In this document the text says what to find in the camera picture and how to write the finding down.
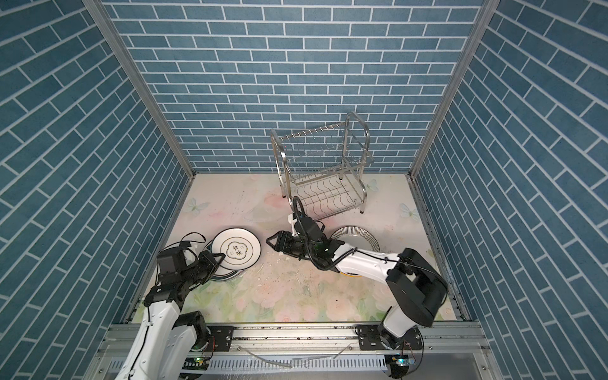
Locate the right corner aluminium post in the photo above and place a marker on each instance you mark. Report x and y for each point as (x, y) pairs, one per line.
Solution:
(470, 47)

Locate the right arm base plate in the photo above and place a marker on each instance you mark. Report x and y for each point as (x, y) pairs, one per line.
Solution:
(373, 337)

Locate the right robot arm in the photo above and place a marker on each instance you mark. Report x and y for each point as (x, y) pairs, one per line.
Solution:
(418, 289)

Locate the silver metal dish rack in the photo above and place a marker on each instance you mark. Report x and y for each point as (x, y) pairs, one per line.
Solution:
(324, 166)

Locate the white plate black striped rim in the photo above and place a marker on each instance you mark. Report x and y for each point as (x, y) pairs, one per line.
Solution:
(358, 237)

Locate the white slotted cable duct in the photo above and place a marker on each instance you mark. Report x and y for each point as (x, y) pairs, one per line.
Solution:
(250, 365)

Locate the left corner aluminium post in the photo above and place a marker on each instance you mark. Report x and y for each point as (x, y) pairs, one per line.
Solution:
(107, 28)

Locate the green circuit board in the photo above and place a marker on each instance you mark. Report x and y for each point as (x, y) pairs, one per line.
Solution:
(198, 363)
(398, 366)

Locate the corner aluminium post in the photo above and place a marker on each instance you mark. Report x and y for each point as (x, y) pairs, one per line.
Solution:
(107, 28)
(470, 47)

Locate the white plate black cloud mark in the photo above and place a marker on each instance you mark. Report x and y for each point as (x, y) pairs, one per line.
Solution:
(244, 236)

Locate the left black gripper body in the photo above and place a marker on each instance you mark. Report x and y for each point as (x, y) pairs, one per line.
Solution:
(192, 273)

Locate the left green circuit board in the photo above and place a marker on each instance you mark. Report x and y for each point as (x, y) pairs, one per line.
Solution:
(198, 363)

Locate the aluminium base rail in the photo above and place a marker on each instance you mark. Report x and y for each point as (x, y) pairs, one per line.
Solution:
(449, 346)

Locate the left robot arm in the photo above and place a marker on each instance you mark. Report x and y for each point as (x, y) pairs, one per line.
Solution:
(167, 335)

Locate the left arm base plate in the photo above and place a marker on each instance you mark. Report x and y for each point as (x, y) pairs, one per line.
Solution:
(220, 339)

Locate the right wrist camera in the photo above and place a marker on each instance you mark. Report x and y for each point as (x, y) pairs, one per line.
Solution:
(293, 220)

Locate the right green circuit board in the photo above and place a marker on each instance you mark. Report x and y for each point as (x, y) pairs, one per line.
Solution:
(398, 366)

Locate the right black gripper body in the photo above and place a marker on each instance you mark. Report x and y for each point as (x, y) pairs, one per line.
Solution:
(296, 247)

